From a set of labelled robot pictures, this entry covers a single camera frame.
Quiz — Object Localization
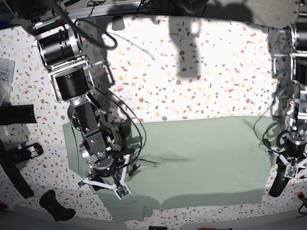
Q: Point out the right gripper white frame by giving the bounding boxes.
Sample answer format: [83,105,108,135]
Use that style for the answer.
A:
[78,143,135,200]

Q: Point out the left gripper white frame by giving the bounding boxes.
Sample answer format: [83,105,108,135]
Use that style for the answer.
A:
[267,138,307,179]

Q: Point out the green T-shirt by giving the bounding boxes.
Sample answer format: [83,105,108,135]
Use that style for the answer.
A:
[77,116,280,222]

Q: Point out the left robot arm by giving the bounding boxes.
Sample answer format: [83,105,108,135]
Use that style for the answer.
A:
[268,0,307,182]

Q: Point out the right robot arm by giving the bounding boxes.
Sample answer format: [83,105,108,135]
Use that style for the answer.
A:
[6,0,134,199]

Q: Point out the red connector plug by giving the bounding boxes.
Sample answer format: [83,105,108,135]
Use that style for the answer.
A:
[297,192,305,200]

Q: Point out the black TV remote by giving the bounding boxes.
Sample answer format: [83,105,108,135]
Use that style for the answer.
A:
[8,142,44,164]

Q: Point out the long black bar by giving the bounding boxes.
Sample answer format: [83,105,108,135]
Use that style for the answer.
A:
[0,141,34,199]

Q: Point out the black cylinder sleeve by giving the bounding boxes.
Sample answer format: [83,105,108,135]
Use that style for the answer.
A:
[0,104,37,126]

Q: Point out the grey table clamp block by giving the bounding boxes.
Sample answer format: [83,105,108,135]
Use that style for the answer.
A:
[112,16,125,31]

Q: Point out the black handle right side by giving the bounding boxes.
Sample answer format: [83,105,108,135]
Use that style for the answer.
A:
[269,164,290,197]

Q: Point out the black handle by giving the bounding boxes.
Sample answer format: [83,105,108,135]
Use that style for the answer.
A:
[269,164,290,197]
[39,189,76,221]

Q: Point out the black handle bottom left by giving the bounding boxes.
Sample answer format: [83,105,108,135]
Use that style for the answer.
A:
[39,189,76,221]

